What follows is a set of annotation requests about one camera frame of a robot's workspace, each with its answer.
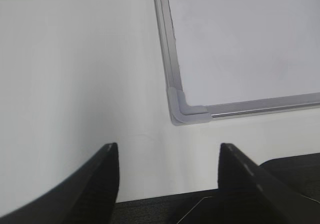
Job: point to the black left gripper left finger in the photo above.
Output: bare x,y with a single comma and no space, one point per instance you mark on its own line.
88,196

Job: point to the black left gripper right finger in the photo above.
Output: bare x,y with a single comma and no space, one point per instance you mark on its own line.
252,195

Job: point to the white board with grey frame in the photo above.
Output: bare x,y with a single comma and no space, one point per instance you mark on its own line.
231,58

